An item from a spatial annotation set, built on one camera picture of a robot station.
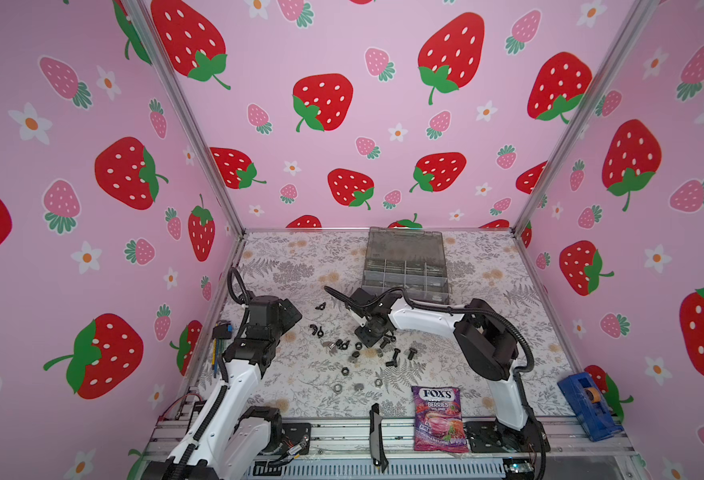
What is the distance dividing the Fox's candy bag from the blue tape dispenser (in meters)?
0.31

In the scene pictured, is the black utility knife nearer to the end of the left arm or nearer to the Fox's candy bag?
the Fox's candy bag

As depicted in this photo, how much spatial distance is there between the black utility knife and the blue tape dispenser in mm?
530

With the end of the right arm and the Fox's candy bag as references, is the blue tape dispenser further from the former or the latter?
the end of the right arm

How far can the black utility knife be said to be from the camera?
0.71 m

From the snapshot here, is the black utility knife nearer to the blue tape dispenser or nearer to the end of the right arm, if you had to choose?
the end of the right arm

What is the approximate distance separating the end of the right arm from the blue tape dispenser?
0.55 metres

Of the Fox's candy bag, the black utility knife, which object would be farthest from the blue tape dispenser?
the black utility knife

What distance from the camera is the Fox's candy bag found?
73 centimetres

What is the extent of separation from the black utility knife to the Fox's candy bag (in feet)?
0.29

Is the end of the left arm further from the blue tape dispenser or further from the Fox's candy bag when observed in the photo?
the blue tape dispenser

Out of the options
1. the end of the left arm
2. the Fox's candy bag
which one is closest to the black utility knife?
the Fox's candy bag

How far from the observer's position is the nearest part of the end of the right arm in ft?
2.25

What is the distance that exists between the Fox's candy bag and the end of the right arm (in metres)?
0.21

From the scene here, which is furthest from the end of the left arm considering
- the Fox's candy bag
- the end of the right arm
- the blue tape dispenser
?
the blue tape dispenser
